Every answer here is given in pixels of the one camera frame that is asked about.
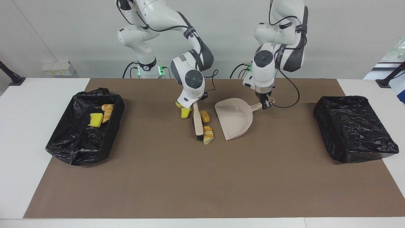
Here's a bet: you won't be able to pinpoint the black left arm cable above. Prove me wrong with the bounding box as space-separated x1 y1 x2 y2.
269 3 301 109

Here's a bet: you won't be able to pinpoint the blue plastic item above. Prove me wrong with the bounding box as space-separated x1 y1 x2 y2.
392 79 405 105

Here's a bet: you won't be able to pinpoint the beige plastic dustpan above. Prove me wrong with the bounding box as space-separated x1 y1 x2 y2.
215 98 275 141

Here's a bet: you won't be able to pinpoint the black clamp stand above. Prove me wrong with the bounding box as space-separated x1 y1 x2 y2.
376 62 405 88
0 61 26 86

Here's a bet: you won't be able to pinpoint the black bag lined bin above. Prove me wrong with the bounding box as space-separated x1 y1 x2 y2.
313 95 400 164
45 88 125 166

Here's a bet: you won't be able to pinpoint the large brown paper mat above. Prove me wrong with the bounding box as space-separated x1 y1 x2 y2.
23 78 405 219

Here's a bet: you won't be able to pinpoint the beige hand brush black bristles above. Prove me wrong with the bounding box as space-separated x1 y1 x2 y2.
193 102 205 141

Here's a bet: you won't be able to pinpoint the plain yellow sponge piece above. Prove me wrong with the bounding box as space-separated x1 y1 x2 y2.
88 113 104 128

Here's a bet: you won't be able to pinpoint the white wall socket box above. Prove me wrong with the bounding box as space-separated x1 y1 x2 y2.
41 60 77 77

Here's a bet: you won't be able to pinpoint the striped toy croissant piece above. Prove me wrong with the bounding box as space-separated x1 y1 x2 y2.
202 126 214 145

